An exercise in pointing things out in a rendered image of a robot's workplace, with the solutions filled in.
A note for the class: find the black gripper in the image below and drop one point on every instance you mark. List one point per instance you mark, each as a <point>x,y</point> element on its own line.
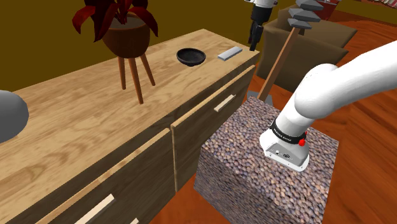
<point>261,14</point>

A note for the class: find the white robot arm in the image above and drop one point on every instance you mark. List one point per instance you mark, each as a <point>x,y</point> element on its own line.
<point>328,93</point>

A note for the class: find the grey flat remote control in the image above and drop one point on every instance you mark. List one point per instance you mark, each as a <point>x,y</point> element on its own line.
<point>229,53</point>

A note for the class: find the brown sofa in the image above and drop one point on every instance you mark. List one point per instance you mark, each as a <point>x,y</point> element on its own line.
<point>310,46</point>

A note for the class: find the black bowl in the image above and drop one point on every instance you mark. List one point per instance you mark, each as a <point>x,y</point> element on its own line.
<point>191,56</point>

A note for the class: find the red plant in brown pot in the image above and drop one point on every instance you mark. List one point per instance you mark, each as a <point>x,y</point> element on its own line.
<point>125,34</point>

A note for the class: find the pebble patterned robot stand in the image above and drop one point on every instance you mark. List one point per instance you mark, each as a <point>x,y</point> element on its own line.
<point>263,173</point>

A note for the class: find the wooden chest of drawers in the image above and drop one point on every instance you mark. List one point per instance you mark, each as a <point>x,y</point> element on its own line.
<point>93,124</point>

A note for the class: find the grey rounded object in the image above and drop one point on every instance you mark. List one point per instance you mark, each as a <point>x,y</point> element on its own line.
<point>9,116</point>

